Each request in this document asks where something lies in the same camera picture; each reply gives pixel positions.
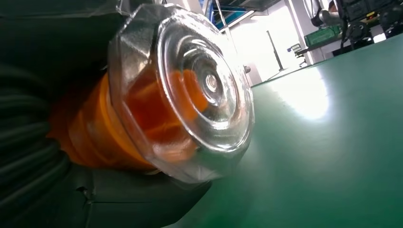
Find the thin dark pole stand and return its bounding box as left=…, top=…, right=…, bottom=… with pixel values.
left=266, top=30, right=285, bottom=72

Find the black machinery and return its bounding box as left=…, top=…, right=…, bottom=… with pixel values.
left=338, top=0, right=403, bottom=51

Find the green table mat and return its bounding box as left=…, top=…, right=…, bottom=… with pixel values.
left=163, top=33, right=403, bottom=228

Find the green crate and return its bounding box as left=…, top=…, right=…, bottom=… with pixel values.
left=304, top=25, right=342, bottom=48

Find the orange juice bottle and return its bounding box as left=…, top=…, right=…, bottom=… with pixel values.
left=47, top=3, right=256, bottom=185

